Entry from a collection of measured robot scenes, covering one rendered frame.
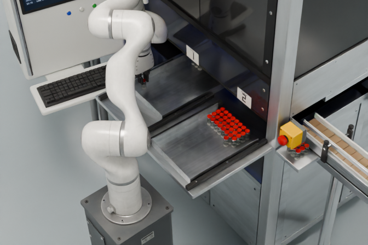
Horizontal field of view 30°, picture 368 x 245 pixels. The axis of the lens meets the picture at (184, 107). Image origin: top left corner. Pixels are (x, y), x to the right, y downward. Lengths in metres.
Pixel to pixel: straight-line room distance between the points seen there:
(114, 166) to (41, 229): 1.36
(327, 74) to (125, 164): 0.87
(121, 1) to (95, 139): 0.49
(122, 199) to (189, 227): 1.14
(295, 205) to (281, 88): 0.86
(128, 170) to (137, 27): 0.50
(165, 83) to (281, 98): 0.66
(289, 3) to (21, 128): 2.31
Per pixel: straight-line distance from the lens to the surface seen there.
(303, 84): 2.62
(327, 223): 3.05
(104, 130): 2.29
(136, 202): 2.53
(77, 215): 3.70
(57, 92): 3.13
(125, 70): 2.30
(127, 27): 2.32
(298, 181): 3.09
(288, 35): 2.37
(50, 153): 4.01
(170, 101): 2.94
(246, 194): 3.16
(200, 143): 2.77
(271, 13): 2.39
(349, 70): 2.82
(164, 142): 2.78
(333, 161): 2.69
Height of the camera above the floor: 2.92
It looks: 44 degrees down
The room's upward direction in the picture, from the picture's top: 2 degrees counter-clockwise
